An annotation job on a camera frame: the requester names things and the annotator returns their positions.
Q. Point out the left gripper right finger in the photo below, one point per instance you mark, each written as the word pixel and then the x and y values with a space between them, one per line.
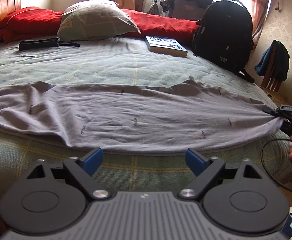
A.
pixel 206 171

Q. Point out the red duvet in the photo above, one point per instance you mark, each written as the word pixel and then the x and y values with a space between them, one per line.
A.
pixel 33 22

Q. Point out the black folded umbrella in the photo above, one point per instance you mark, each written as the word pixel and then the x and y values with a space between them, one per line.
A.
pixel 46 43

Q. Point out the white blue paperback book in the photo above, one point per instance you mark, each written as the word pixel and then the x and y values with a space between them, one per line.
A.
pixel 167 46

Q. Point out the grey sweatpants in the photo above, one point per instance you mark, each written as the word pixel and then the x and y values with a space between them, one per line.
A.
pixel 138 119

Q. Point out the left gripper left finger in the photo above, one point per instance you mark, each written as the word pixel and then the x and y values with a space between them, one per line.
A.
pixel 79 172

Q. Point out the wooden chair with clothes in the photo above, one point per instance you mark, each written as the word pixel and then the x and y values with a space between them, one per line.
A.
pixel 273 66

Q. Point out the orange curtain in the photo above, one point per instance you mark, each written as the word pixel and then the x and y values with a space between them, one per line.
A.
pixel 259 5

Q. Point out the cardboard box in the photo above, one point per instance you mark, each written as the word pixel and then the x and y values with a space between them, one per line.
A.
pixel 137 5

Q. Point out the black backpack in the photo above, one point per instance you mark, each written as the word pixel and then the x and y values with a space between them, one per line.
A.
pixel 224 37

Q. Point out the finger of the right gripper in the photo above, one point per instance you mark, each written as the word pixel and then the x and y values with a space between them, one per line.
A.
pixel 271 111

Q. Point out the grey-green plaid pillow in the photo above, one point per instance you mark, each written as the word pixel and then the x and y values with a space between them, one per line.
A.
pixel 95 20

